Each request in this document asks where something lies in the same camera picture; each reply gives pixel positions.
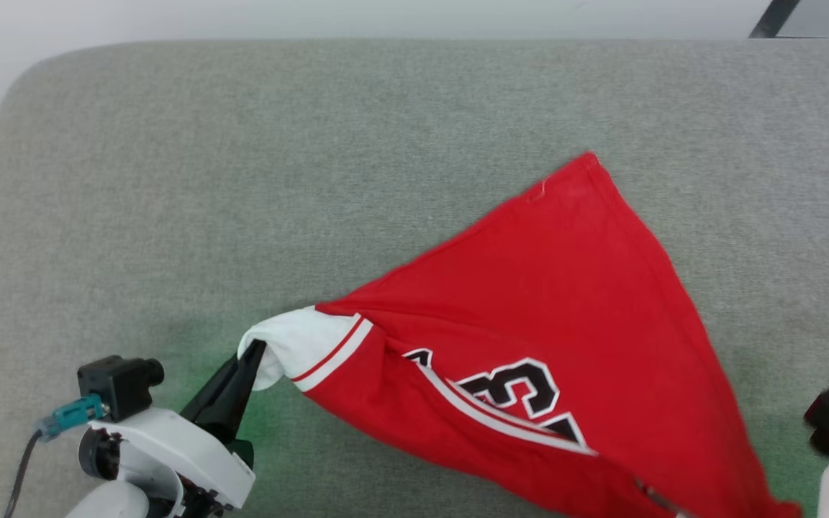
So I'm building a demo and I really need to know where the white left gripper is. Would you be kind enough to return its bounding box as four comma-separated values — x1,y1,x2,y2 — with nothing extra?
78,339,268,518

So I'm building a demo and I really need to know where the red jersey with white trim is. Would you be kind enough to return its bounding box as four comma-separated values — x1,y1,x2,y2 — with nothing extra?
237,150,805,518

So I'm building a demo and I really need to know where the grey fabric sofa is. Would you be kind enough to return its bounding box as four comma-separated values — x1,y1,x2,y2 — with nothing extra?
0,39,829,518

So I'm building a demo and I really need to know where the black slanted bar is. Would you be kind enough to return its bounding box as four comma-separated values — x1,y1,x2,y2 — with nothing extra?
748,0,805,39

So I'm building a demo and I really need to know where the teal left cable connector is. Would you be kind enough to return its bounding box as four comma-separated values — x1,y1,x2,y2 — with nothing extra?
35,394,107,441

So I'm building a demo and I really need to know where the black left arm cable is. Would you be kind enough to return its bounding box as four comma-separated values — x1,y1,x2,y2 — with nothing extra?
3,430,45,518

